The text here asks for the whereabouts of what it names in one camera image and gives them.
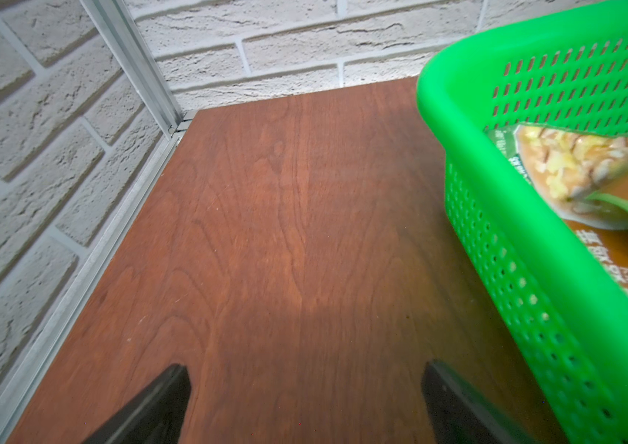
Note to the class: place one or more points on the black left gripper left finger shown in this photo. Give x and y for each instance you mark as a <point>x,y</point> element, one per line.
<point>155,415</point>

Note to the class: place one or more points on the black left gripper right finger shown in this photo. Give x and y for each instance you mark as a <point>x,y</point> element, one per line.
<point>459,413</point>

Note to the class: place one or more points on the orange mushroom soup packet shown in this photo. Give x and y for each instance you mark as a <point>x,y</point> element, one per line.
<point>565,168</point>

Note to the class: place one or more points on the green plastic perforated basket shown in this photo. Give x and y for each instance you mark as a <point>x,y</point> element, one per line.
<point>567,315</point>

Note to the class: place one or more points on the aluminium corner frame post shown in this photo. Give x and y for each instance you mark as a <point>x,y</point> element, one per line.
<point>115,24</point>

